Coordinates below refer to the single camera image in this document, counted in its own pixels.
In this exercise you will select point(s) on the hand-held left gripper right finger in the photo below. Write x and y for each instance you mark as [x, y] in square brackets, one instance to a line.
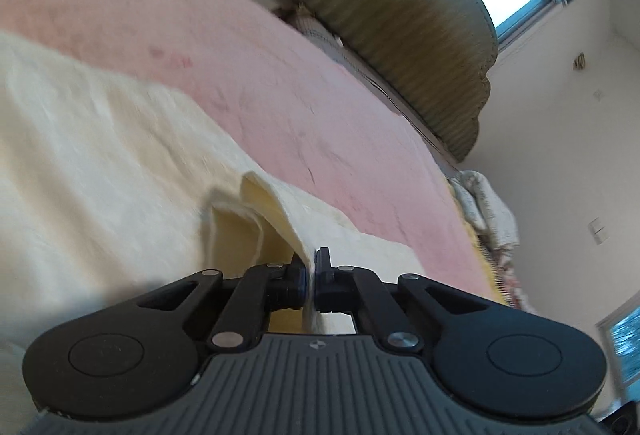
[327, 285]

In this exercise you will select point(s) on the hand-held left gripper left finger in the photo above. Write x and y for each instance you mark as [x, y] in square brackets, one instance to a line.
[295, 287]

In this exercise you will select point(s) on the cream yellow blanket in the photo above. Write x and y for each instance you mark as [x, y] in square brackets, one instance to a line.
[100, 190]

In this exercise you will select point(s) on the white crumpled cloth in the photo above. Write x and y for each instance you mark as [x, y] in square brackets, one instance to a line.
[487, 210]

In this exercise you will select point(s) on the yellow floral bedding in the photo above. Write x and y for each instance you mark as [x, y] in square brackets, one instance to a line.
[505, 275]

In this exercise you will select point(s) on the pink bed blanket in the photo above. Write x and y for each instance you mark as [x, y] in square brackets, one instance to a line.
[250, 65]

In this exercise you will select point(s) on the patterned pillow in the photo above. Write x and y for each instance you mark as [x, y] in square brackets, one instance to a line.
[315, 32]

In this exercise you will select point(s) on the green striped padded headboard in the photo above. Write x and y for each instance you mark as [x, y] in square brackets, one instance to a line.
[400, 40]

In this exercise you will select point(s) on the small side window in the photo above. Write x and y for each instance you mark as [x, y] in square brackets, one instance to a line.
[625, 340]

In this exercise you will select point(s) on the white wall switch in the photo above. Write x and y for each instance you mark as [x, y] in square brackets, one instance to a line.
[598, 231]

